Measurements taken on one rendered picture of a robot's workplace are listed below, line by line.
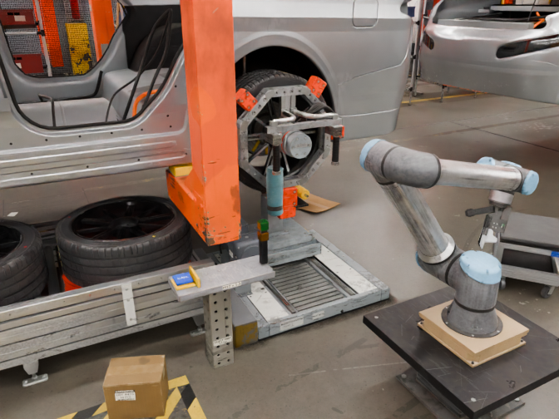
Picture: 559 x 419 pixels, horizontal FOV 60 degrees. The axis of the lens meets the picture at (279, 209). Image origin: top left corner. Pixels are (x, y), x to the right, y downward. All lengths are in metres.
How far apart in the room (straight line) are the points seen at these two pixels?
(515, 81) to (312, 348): 2.99
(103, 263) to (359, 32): 1.83
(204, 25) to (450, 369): 1.56
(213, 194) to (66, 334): 0.88
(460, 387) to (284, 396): 0.72
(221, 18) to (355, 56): 1.15
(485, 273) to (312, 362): 0.89
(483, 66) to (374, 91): 1.77
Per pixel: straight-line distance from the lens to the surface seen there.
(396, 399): 2.23
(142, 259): 2.35
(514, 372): 2.03
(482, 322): 2.02
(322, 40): 2.80
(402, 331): 2.08
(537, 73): 4.52
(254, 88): 2.55
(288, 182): 2.68
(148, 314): 2.37
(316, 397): 2.19
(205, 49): 1.96
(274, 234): 2.91
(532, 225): 3.14
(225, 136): 2.05
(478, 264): 1.95
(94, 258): 2.38
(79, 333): 2.35
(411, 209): 1.79
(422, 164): 1.58
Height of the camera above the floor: 1.53
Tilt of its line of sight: 23 degrees down
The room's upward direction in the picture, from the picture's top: straight up
